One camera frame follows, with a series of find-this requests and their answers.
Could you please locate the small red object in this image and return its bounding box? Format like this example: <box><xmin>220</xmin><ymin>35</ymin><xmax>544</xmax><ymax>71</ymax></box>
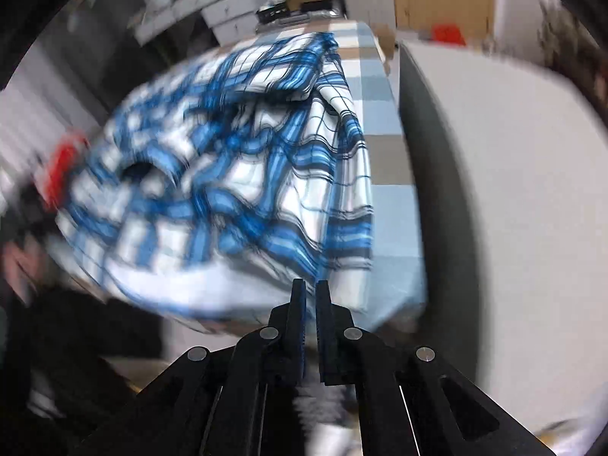
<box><xmin>432</xmin><ymin>24</ymin><xmax>469</xmax><ymax>46</ymax></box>

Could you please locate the white desk with drawers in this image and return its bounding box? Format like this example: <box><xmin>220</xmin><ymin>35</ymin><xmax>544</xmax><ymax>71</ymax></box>
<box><xmin>128</xmin><ymin>0</ymin><xmax>271</xmax><ymax>48</ymax></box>

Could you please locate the checkered bed sheet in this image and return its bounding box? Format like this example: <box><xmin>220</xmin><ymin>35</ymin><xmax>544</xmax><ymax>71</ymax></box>
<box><xmin>161</xmin><ymin>19</ymin><xmax>428</xmax><ymax>338</ymax></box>

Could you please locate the red grey printed cloth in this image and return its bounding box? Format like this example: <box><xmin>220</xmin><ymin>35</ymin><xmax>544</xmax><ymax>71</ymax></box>
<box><xmin>35</xmin><ymin>135</ymin><xmax>91</xmax><ymax>212</ymax></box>

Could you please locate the blue plaid garment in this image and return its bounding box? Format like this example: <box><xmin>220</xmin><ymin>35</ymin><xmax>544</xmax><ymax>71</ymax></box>
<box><xmin>54</xmin><ymin>31</ymin><xmax>376</xmax><ymax>324</ymax></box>

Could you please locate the black electronic device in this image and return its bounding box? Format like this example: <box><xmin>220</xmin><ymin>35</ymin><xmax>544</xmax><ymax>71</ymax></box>
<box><xmin>256</xmin><ymin>5</ymin><xmax>290</xmax><ymax>22</ymax></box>

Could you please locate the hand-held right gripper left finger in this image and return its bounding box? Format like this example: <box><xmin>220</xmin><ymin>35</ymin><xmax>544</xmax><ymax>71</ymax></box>
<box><xmin>71</xmin><ymin>278</ymin><xmax>307</xmax><ymax>456</ymax></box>

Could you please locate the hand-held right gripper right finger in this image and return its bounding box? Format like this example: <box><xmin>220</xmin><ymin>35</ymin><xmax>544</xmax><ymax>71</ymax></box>
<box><xmin>316</xmin><ymin>280</ymin><xmax>556</xmax><ymax>456</ymax></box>

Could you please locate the brown open box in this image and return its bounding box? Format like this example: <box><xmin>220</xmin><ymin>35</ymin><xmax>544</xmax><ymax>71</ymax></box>
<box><xmin>285</xmin><ymin>0</ymin><xmax>333</xmax><ymax>13</ymax></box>

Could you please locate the silver suitcase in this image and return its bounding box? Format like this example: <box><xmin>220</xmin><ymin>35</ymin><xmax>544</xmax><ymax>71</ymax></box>
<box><xmin>256</xmin><ymin>9</ymin><xmax>340</xmax><ymax>32</ymax></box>

